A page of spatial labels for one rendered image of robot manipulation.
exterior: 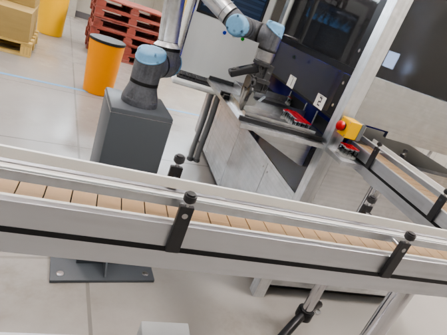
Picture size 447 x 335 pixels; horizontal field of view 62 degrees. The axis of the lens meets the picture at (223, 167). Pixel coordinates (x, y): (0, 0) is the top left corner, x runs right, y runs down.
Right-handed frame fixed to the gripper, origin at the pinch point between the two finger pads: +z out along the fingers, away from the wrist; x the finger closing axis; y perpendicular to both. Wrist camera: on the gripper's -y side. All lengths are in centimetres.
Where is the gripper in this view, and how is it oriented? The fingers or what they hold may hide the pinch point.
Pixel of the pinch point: (239, 106)
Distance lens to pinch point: 158.0
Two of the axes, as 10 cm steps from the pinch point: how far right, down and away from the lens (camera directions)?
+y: 9.1, 2.0, 3.5
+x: -2.3, -4.6, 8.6
